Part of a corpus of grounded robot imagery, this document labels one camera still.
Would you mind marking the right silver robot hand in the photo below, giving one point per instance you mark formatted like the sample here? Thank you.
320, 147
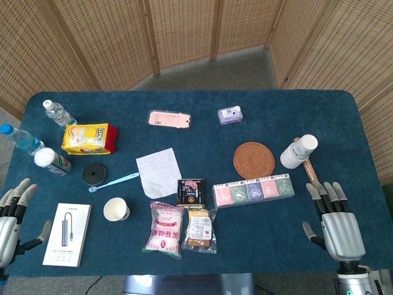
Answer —
340, 233

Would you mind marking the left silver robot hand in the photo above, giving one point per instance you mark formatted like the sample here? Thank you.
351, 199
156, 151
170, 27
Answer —
7, 227

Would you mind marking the white paper cup blue flower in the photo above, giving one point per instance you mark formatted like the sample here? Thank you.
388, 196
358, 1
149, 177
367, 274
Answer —
115, 209

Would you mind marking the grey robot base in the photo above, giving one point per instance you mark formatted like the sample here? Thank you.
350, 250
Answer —
184, 284

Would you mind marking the black round disc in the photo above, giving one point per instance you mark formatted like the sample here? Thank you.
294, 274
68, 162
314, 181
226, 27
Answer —
94, 173

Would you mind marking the brown round woven coaster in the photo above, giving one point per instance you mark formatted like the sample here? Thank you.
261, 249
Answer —
254, 160

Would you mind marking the white USB hub box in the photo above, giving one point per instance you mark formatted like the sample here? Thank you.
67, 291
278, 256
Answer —
66, 236

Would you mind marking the long brown box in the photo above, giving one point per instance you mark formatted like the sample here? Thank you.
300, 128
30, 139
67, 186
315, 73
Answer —
309, 172

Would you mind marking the white capped bottle green label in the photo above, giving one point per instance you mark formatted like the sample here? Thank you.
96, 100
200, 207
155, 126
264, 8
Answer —
50, 161

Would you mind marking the clear bottle blue cap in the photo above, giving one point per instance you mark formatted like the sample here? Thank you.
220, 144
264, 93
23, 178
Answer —
23, 139

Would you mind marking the stack of white paper cups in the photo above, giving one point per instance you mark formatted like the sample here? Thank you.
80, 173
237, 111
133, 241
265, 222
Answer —
296, 153

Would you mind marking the multicolour tissue pack bundle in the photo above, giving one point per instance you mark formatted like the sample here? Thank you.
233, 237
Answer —
253, 192

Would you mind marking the light blue toothbrush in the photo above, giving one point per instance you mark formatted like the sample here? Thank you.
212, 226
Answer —
116, 181

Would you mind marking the yellow red biscuit bag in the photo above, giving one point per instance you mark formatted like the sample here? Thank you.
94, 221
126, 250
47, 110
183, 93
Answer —
87, 138

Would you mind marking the clear water bottle white cap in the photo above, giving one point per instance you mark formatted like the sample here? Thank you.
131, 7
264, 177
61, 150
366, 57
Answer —
58, 113

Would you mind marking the clear bag with brown cake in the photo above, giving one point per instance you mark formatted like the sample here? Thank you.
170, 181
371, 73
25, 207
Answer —
199, 230

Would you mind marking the black luncheon meat can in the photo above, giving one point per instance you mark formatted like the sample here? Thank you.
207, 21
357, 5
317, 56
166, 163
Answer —
190, 192

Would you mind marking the white sugar bag pink print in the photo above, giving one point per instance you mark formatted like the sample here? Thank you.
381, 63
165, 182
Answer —
164, 230

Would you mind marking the white paper napkin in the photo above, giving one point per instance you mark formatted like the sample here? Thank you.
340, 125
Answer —
158, 173

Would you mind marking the purple item in clear case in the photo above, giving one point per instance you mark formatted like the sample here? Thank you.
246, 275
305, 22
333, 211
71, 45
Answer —
230, 115

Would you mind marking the pink card in clear pack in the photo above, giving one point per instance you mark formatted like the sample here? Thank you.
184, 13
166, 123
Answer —
169, 119

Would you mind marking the wicker folding screen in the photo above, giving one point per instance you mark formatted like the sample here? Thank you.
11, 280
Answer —
92, 37

